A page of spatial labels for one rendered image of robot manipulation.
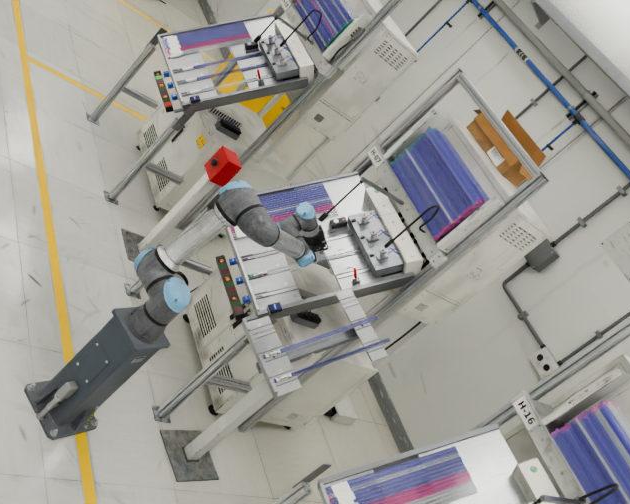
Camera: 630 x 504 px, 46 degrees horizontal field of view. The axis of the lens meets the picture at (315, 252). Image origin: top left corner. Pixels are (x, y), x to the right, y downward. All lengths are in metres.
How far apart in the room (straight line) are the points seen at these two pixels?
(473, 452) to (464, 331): 2.02
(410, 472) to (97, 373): 1.20
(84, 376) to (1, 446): 0.37
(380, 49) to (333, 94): 0.36
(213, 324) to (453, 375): 1.70
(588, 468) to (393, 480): 0.66
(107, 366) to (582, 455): 1.70
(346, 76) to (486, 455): 2.32
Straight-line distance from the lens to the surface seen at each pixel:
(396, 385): 4.98
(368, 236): 3.30
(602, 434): 2.69
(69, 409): 3.00
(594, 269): 4.51
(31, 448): 2.99
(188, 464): 3.40
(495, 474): 2.82
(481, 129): 3.72
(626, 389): 2.88
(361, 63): 4.27
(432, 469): 2.77
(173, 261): 2.71
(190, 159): 4.39
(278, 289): 3.15
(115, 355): 2.80
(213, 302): 3.81
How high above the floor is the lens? 2.18
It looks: 22 degrees down
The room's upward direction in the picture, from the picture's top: 48 degrees clockwise
